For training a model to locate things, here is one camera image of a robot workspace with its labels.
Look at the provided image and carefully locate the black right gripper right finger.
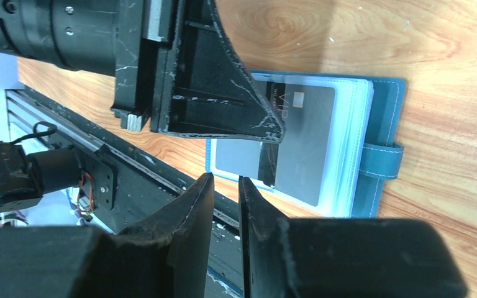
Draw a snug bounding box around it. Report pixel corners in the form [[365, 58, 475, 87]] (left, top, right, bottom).
[[238, 177, 468, 297]]

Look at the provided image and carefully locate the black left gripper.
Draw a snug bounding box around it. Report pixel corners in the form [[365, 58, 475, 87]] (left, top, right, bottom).
[[111, 1, 285, 143]]

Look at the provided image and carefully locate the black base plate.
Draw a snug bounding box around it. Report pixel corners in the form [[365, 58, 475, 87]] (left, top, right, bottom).
[[6, 88, 243, 297]]

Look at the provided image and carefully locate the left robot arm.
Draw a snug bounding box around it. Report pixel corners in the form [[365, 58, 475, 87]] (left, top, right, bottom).
[[0, 0, 285, 143]]

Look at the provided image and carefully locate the teal leather card holder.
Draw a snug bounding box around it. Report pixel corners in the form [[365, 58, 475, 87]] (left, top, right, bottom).
[[205, 70, 407, 218]]

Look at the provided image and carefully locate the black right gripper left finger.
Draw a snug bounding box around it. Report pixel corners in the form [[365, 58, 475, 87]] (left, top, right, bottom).
[[0, 173, 214, 297]]

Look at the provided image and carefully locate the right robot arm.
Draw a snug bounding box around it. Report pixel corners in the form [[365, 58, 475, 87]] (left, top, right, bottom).
[[0, 140, 468, 297]]

